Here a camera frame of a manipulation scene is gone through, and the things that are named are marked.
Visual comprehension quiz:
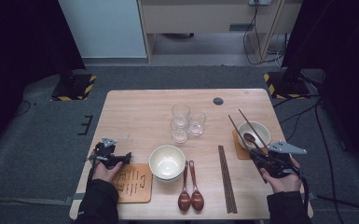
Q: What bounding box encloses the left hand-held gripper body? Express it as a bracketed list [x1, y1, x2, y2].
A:
[87, 136, 125, 169]

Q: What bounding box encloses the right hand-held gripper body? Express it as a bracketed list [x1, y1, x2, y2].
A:
[260, 140, 308, 180]

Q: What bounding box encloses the cream ceramic bowl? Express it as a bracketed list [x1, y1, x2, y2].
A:
[148, 144, 186, 181]
[151, 169, 185, 184]
[237, 120, 272, 150]

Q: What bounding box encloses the clear drinking glass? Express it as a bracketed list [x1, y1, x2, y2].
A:
[187, 110, 207, 137]
[171, 103, 191, 120]
[170, 117, 190, 144]

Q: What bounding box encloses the person's left hand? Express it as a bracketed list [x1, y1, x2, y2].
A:
[91, 161, 124, 185]

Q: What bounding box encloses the person's right hand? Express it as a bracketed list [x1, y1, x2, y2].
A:
[259, 157, 303, 194]

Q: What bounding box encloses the square wooden coaster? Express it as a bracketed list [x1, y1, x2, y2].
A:
[111, 163, 153, 204]
[231, 129, 273, 161]

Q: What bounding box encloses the row of brown chopsticks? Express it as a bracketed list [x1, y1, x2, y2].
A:
[217, 145, 239, 215]

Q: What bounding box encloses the grey tape strip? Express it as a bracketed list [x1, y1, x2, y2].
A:
[304, 191, 319, 202]
[64, 192, 87, 204]

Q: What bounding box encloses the black yellow striped stand base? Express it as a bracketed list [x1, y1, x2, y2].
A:
[50, 74, 97, 102]
[263, 70, 311, 101]

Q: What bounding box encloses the black curtain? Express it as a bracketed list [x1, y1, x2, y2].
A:
[0, 0, 87, 150]
[281, 0, 359, 175]

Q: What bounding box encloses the light wooden desk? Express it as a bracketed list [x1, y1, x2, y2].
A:
[136, 0, 304, 63]

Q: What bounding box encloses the white power strip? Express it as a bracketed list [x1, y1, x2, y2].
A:
[248, 0, 273, 7]

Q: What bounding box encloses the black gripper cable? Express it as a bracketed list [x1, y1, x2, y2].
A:
[87, 158, 99, 188]
[292, 166, 311, 218]

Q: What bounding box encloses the black floor cable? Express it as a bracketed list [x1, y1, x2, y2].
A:
[315, 194, 359, 217]
[12, 100, 34, 119]
[313, 99, 338, 224]

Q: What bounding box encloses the black power cable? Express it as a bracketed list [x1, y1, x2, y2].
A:
[242, 3, 288, 66]

